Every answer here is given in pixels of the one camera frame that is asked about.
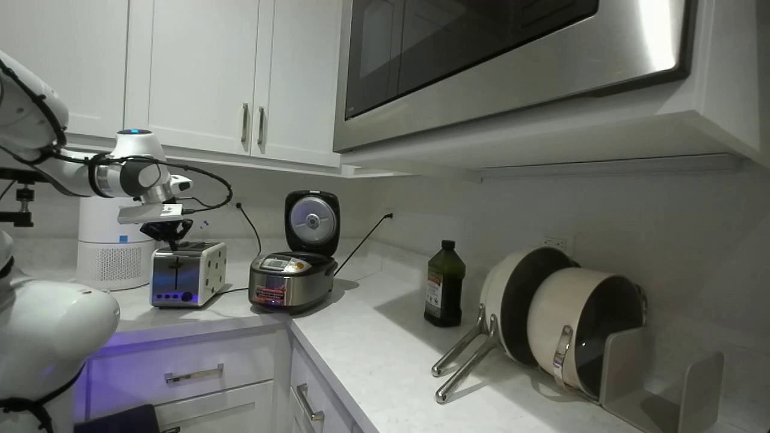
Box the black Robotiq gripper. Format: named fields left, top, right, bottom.
left=140, top=215, right=194, bottom=249

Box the black rice cooker cord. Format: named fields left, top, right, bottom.
left=329, top=208, right=398, bottom=278

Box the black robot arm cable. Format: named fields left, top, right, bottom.
left=159, top=158, right=235, bottom=215

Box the long silver drawer handle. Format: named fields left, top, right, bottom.
left=162, top=362, right=229, bottom=387
left=294, top=380, right=327, bottom=425

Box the white drawer below toaster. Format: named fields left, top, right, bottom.
left=81, top=330, right=285, bottom=420

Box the black toaster power cable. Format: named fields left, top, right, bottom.
left=233, top=200, right=264, bottom=254

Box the grey metal pan rack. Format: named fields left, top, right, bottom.
left=596, top=325, right=726, bottom=433

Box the silver black rice cooker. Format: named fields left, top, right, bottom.
left=246, top=188, right=344, bottom=314

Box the silver cabinet door handle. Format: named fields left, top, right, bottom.
left=238, top=99, right=253, bottom=149
left=254, top=104, right=270, bottom=154

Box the cream cooking pot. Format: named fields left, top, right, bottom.
left=524, top=265, right=650, bottom=400

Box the white upper cabinet door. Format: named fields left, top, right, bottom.
left=0, top=0, right=133, bottom=140
left=122, top=0, right=264, bottom=157
left=254, top=0, right=350, bottom=171

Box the stainless steel microwave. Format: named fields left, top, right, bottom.
left=331, top=0, right=701, bottom=157

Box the stainless steel four-slot toaster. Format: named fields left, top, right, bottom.
left=149, top=238, right=229, bottom=312

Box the black camera stand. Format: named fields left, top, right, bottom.
left=0, top=164, right=38, bottom=231

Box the cream frying pan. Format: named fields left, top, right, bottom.
left=428, top=247, right=528, bottom=380
left=434, top=243, right=583, bottom=406

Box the white cylindrical appliance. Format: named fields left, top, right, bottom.
left=74, top=194, right=157, bottom=291

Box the dark green glass bottle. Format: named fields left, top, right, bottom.
left=422, top=238, right=466, bottom=330

